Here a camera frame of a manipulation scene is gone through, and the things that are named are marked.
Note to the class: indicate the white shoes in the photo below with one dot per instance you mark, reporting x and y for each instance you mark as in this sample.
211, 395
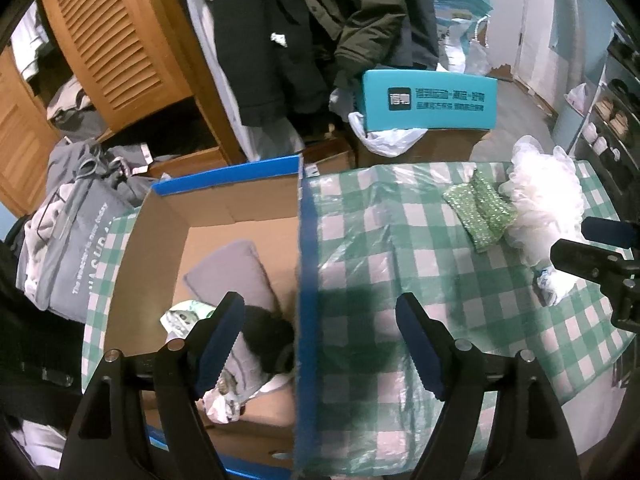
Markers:
612, 115

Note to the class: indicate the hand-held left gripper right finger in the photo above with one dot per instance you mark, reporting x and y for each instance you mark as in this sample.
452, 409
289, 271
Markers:
417, 345

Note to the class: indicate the cardboard box with blue rim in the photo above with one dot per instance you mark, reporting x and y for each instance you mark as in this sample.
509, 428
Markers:
210, 210

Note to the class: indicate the black plush item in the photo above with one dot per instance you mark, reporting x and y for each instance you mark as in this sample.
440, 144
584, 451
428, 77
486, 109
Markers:
265, 335

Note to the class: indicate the grey printed tote bag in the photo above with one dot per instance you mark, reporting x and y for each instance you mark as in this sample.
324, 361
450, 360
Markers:
75, 255

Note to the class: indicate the white cloth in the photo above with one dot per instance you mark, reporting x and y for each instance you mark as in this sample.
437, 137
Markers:
40, 445

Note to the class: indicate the wooden wardrobe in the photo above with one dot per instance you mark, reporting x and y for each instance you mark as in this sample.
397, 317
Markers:
210, 135

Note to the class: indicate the white crumpled plastic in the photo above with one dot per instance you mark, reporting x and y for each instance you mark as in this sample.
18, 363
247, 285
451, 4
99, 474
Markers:
222, 405

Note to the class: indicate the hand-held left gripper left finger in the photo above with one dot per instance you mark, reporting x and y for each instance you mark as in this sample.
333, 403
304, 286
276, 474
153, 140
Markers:
220, 340

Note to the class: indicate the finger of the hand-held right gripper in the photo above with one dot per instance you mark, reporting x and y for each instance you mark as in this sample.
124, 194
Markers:
595, 262
610, 232

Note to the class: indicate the green checkered tablecloth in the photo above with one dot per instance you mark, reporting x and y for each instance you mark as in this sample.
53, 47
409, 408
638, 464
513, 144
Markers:
565, 360

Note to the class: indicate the narrow louvered wooden door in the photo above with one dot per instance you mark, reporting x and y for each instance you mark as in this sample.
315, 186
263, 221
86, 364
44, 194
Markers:
20, 130

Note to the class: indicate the hanging black coat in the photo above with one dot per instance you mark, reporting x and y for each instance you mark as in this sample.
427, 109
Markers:
260, 35

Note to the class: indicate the white mesh bath pouf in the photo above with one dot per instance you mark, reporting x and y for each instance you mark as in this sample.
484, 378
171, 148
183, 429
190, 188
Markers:
545, 195

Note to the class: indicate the green patterned white packet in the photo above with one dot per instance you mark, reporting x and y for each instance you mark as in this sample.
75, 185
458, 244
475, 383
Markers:
185, 320

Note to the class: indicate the blue patterned plastic bag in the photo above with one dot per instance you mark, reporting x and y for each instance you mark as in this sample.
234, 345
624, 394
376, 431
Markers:
460, 25

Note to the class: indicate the grey fleece cloth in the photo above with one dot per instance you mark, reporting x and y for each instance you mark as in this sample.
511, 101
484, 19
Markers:
230, 275

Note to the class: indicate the teal cardboard box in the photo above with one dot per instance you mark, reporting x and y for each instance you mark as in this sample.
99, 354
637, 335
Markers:
430, 100

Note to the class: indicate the white door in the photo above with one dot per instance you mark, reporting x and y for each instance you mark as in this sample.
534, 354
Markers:
540, 35

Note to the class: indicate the louvered wooden wardrobe door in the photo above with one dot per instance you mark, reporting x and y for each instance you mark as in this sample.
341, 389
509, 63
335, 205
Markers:
115, 40

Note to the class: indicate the white folded clothes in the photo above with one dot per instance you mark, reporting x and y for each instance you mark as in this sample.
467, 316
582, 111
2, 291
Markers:
30, 40

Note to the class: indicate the metal shoe rack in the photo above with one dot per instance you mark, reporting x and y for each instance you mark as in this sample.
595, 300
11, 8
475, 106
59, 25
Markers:
610, 160

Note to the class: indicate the pile of grey clothes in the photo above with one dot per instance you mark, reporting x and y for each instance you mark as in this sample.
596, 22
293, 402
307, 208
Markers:
130, 165

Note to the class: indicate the hanging white garment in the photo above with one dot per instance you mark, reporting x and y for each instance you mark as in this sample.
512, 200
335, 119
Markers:
210, 60

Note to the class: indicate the green sparkly sponge cloth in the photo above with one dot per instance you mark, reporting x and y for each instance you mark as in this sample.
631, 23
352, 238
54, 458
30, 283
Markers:
495, 200
470, 215

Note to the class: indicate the small brown cardboard box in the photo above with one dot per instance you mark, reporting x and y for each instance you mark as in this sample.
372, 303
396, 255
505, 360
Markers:
330, 157

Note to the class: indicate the dark cloth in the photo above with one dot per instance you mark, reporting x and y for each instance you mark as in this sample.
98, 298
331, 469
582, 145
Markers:
35, 340

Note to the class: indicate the grey clothes in wardrobe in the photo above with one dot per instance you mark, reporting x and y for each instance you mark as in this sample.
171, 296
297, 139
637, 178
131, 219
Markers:
75, 110

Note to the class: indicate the hanging dark olive jacket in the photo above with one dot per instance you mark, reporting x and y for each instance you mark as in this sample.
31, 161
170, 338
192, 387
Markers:
370, 10

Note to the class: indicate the white plastic bag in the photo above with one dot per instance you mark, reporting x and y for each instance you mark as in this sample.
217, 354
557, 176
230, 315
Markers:
385, 140

